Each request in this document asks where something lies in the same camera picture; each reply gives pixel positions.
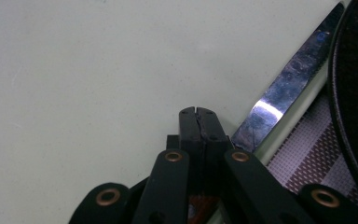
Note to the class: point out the light green tray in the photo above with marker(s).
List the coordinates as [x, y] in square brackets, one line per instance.
[74, 77]

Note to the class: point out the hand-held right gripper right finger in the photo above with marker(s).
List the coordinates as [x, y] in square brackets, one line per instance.
[213, 130]

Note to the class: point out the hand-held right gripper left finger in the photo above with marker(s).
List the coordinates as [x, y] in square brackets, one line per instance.
[189, 130]

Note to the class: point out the black round plate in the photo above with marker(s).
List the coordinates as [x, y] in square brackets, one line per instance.
[357, 77]

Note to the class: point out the striped woven placemat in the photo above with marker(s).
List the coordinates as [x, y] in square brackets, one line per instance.
[310, 155]

